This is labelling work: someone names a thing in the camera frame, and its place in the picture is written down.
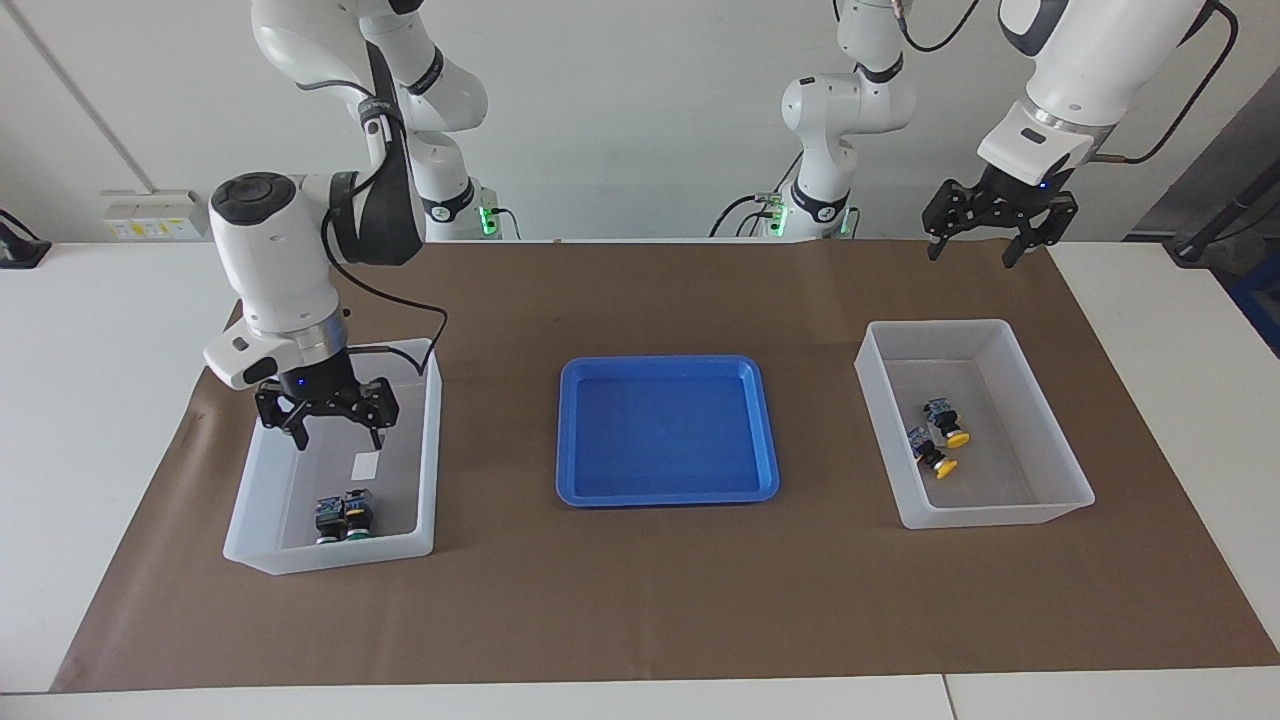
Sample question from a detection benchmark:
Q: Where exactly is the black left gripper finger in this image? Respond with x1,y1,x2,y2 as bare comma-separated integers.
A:
1002,190,1080,270
921,179,979,264

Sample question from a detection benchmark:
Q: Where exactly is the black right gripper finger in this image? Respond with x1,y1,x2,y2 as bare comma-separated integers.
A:
254,384,313,454
352,376,400,452

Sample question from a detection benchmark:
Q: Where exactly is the yellow push button switch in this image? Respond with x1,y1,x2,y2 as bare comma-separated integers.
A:
921,397,972,450
906,425,959,482

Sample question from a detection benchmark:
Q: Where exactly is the translucent white plastic box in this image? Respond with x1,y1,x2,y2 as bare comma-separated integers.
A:
853,318,1097,531
222,338,444,577

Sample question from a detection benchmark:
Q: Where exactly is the black pole stand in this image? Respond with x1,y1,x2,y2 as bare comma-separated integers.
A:
1168,180,1280,267

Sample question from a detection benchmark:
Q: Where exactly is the dark grey slanted panel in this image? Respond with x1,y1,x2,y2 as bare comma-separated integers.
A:
1128,93,1280,243

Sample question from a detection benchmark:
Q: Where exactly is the blue plastic tray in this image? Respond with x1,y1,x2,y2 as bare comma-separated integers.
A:
556,355,781,508

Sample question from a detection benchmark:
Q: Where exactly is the black desk object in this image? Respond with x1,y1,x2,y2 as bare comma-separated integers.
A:
0,209,52,270

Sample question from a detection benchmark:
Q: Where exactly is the brown paper table mat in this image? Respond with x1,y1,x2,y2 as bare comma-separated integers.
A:
50,238,1280,694

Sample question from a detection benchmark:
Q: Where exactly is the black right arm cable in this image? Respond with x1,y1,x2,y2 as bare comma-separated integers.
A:
296,78,450,378

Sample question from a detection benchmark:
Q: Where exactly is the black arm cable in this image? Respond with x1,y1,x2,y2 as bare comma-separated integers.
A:
893,0,1242,167
296,78,450,378

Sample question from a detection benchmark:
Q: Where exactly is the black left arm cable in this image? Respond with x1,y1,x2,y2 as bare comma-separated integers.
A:
893,0,1242,167

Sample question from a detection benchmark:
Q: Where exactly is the white wall socket box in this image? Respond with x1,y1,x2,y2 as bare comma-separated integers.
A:
99,189,212,242

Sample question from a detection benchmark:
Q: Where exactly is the blue metal frame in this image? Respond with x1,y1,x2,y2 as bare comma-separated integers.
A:
1227,250,1280,357

